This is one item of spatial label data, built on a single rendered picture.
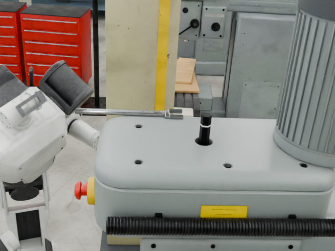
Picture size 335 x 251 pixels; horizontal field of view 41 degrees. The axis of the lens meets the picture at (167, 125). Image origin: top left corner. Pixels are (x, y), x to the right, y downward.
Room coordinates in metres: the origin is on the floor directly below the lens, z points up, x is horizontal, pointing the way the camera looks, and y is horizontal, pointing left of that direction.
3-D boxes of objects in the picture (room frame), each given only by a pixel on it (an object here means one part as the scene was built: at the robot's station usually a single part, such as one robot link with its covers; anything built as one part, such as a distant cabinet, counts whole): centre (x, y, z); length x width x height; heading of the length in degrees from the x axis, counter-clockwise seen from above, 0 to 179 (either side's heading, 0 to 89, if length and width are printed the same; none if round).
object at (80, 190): (0.79, 0.18, 1.76); 0.04 x 0.03 x 0.04; 4
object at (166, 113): (0.92, 0.09, 1.89); 0.24 x 0.04 x 0.01; 94
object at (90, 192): (0.79, 0.15, 1.76); 0.06 x 0.02 x 0.06; 4
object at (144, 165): (0.81, -0.09, 1.81); 0.47 x 0.26 x 0.16; 94
